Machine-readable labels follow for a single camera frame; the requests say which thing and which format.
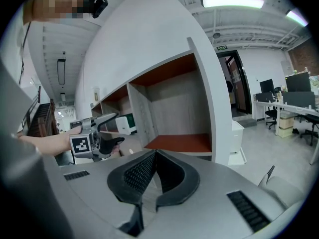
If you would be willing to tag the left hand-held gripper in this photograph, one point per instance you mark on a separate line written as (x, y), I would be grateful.
(80, 146)

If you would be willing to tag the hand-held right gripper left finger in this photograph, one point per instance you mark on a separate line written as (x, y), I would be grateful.
(134, 180)

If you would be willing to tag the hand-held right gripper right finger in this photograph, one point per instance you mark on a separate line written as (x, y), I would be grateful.
(179, 183)

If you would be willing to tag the white and green box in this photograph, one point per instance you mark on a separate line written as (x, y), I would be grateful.
(124, 124)

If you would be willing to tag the grey shelving unit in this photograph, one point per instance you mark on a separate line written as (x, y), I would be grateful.
(174, 108)

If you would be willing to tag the person's left forearm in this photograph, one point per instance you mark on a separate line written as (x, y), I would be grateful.
(47, 142)

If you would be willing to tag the grey wooden desk with shelves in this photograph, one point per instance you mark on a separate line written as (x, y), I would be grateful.
(124, 143)

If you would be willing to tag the dark desk divider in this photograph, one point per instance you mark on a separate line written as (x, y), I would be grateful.
(299, 99)
(264, 97)

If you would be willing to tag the white office desk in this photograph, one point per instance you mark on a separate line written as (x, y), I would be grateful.
(286, 107)

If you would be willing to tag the person's left hand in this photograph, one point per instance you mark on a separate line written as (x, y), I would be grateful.
(107, 147)

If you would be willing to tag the brown wooden staircase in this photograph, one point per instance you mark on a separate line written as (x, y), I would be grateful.
(41, 119)

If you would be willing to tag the white low cabinet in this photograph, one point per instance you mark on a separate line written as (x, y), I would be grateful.
(236, 141)

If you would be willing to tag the grey-green chair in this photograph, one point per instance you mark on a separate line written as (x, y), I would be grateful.
(281, 188)

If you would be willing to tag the black office chair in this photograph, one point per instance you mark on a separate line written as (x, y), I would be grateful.
(311, 126)
(271, 114)

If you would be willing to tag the person's torso in light shirt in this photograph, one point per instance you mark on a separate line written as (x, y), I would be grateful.
(15, 48)

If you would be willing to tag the person's head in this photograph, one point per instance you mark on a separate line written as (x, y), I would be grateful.
(57, 1)

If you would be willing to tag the small black monitor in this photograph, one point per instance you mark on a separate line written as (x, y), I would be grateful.
(266, 85)

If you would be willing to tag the green exit sign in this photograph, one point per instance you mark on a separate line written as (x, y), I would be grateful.
(221, 48)

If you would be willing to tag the large black monitor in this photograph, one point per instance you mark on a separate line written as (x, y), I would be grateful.
(297, 82)

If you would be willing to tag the long white ceiling light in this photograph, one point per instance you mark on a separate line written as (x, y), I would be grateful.
(297, 17)
(233, 2)

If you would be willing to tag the black head camera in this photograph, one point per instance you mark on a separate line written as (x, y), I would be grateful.
(99, 6)

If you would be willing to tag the black door frame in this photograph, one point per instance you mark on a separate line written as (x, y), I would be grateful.
(245, 83)

